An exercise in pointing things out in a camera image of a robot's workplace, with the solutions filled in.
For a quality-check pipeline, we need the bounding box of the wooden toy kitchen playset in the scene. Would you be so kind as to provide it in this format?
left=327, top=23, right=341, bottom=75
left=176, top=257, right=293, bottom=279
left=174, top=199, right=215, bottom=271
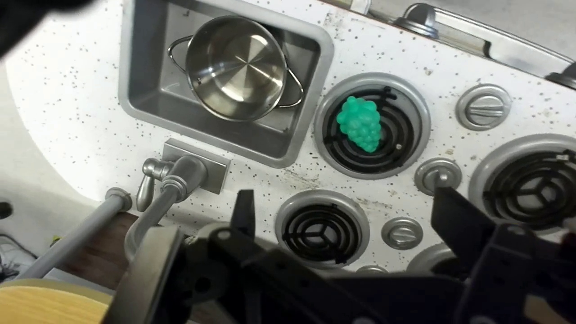
left=0, top=0, right=576, bottom=324

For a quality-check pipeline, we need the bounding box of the grey oven handle bar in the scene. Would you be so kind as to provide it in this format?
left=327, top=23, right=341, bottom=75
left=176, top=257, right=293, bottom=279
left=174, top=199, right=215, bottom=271
left=367, top=0, right=576, bottom=79

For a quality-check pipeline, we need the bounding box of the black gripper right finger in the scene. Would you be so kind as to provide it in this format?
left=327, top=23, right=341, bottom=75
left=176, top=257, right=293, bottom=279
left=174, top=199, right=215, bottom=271
left=430, top=187, right=576, bottom=324

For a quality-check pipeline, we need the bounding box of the grey toy faucet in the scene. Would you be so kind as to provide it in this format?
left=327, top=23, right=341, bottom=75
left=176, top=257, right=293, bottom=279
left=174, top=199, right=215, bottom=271
left=122, top=138, right=232, bottom=266

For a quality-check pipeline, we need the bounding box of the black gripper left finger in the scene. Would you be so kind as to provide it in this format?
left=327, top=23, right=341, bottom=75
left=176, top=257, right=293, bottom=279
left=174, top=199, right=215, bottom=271
left=185, top=187, right=385, bottom=324

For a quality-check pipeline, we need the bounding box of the black coil toy burner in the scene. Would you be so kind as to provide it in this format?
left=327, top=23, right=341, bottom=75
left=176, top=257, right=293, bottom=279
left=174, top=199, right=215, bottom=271
left=273, top=189, right=370, bottom=268
left=467, top=133, right=576, bottom=232
left=406, top=241, right=464, bottom=275
left=311, top=72, right=431, bottom=180

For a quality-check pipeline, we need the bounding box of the grey toy sink basin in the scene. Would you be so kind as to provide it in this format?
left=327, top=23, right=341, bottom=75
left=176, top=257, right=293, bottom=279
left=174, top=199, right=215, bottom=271
left=116, top=0, right=336, bottom=169

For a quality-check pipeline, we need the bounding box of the grey stove knob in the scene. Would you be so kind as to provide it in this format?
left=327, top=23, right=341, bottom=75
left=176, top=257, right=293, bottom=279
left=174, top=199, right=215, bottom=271
left=455, top=82, right=512, bottom=131
left=379, top=216, right=424, bottom=252
left=412, top=156, right=464, bottom=196

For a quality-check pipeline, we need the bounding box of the green grape toy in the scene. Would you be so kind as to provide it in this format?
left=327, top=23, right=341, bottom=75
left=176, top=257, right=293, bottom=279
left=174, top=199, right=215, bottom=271
left=332, top=95, right=383, bottom=154

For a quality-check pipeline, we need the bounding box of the grey kitchen support post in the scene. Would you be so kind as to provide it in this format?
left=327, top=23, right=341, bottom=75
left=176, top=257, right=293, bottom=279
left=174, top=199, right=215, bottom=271
left=16, top=185, right=133, bottom=280

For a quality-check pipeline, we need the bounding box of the silver metal pot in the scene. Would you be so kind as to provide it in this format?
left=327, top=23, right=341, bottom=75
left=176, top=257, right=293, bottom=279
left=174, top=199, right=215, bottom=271
left=165, top=14, right=305, bottom=124

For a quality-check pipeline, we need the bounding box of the grey oven knob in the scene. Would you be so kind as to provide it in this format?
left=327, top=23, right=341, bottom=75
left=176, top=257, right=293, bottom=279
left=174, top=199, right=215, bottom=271
left=392, top=1, right=440, bottom=41
left=543, top=61, right=576, bottom=91

